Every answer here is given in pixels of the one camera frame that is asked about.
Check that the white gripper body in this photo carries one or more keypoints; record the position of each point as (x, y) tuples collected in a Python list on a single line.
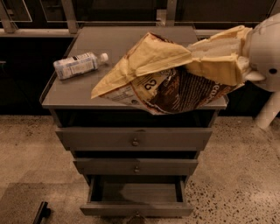
[(264, 55)]

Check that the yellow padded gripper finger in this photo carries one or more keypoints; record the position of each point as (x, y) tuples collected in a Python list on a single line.
[(223, 43), (228, 70)]

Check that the brown yellow chip bag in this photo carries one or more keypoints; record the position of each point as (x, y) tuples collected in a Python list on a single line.
[(152, 76)]

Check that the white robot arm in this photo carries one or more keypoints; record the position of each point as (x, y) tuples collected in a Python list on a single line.
[(242, 54)]

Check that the grey drawer cabinet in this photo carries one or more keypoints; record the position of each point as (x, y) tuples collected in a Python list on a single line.
[(71, 104)]

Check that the grey bottom drawer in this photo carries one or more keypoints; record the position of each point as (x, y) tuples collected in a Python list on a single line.
[(147, 196)]

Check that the grey drawer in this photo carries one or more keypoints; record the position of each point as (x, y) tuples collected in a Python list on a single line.
[(147, 196), (135, 166), (134, 139)]

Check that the grey top drawer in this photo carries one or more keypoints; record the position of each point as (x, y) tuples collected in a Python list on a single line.
[(134, 139)]

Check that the grey middle drawer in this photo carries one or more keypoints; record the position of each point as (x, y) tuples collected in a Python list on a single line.
[(135, 166)]

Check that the clear plastic water bottle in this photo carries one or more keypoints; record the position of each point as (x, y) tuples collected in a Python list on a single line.
[(79, 64)]

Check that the metal window railing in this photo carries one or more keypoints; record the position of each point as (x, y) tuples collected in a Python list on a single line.
[(71, 15)]

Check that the black object on floor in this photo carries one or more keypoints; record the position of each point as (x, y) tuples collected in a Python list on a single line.
[(43, 212)]

